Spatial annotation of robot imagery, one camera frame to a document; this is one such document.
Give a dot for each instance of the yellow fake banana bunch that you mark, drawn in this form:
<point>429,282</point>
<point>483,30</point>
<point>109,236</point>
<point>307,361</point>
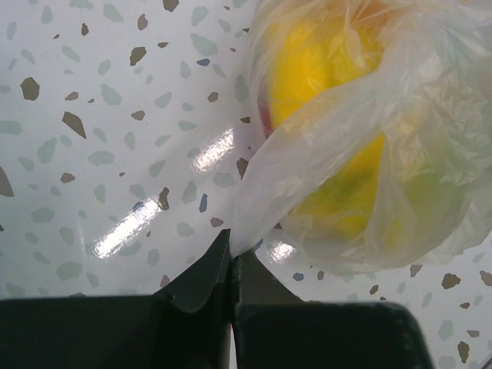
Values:
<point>317,110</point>

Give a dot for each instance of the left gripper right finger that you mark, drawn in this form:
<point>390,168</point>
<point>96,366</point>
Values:
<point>274,328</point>

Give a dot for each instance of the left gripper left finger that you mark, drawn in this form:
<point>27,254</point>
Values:
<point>183,325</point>

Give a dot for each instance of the clear plastic bag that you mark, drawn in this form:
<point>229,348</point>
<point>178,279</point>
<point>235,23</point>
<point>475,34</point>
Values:
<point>373,121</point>

